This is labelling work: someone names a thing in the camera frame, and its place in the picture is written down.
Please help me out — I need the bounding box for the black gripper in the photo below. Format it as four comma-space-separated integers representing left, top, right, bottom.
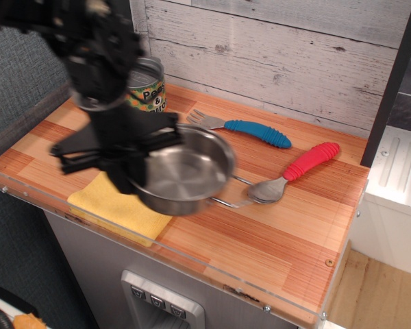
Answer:
51, 102, 182, 195

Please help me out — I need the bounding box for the silver pan with wire handles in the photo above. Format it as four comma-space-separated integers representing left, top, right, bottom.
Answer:
131, 123, 252, 216

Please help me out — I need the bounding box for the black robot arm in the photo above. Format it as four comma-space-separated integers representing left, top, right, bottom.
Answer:
0, 1, 182, 194

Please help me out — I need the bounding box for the yellow rag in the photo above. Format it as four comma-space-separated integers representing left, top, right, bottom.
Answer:
67, 172, 172, 247

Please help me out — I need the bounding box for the peas and carrots can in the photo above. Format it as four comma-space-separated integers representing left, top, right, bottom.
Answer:
126, 57, 167, 112

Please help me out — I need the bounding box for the clear acrylic edge guard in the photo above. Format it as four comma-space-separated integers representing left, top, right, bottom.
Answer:
0, 160, 369, 328

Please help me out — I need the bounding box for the silver dispenser panel with buttons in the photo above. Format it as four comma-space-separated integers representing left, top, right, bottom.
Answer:
121, 270, 206, 328

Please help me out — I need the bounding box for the orange object at corner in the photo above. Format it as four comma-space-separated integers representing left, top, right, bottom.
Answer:
12, 313, 47, 329

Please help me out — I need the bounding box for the fork with blue handle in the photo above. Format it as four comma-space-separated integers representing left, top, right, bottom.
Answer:
187, 109, 292, 149

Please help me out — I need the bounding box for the spoon with red handle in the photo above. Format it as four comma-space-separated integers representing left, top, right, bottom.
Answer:
247, 142, 340, 204

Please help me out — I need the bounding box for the black vertical post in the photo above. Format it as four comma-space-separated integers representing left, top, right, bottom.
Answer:
360, 13, 411, 168

